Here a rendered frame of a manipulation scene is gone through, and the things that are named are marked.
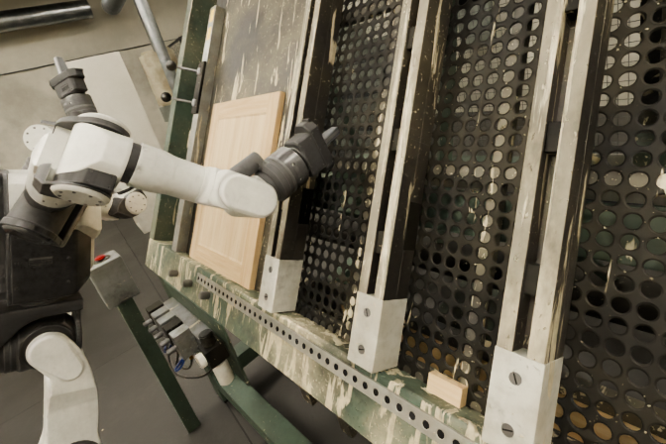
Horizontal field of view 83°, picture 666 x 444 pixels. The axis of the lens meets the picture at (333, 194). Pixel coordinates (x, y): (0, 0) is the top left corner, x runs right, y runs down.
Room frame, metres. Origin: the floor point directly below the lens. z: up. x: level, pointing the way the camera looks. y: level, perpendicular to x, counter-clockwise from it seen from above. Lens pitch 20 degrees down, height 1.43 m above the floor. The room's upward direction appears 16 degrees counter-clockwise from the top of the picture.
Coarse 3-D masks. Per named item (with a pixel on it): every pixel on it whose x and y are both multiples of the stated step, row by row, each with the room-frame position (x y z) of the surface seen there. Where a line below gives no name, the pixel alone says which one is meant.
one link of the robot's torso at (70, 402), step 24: (48, 336) 0.80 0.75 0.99; (48, 360) 0.78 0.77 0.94; (72, 360) 0.81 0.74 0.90; (48, 384) 0.82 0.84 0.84; (72, 384) 0.80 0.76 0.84; (48, 408) 0.78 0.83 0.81; (72, 408) 0.80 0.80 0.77; (96, 408) 0.82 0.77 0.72; (48, 432) 0.76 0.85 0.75; (72, 432) 0.78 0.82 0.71; (96, 432) 0.81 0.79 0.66
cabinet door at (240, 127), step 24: (264, 96) 1.17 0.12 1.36; (216, 120) 1.39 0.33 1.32; (240, 120) 1.25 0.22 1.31; (264, 120) 1.14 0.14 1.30; (216, 144) 1.35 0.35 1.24; (240, 144) 1.21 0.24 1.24; (264, 144) 1.09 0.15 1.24; (216, 216) 1.20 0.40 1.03; (192, 240) 1.28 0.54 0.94; (216, 240) 1.15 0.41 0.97; (240, 240) 1.04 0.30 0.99; (216, 264) 1.10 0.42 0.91; (240, 264) 0.99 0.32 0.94
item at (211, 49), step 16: (224, 16) 1.64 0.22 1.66; (208, 48) 1.57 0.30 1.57; (208, 64) 1.55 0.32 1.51; (208, 80) 1.54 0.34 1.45; (208, 96) 1.53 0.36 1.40; (208, 112) 1.51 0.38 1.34; (192, 128) 1.49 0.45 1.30; (192, 144) 1.45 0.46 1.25; (192, 160) 1.43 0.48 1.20; (192, 208) 1.39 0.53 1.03; (176, 224) 1.38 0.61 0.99; (176, 240) 1.34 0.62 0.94
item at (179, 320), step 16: (176, 288) 1.20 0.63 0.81; (160, 304) 1.21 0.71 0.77; (176, 304) 1.22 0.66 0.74; (192, 304) 1.08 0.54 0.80; (160, 320) 1.10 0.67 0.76; (176, 320) 1.07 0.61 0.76; (192, 320) 1.09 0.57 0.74; (208, 320) 1.00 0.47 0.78; (160, 336) 1.08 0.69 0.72; (176, 336) 0.99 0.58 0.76; (192, 336) 1.01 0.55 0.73; (208, 336) 0.91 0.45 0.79; (224, 336) 0.92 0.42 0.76; (176, 352) 1.10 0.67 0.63; (192, 352) 1.00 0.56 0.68; (208, 352) 0.89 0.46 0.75; (224, 352) 0.92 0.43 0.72; (176, 368) 1.06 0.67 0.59; (224, 368) 0.91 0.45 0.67; (240, 368) 0.92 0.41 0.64; (224, 384) 0.90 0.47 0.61
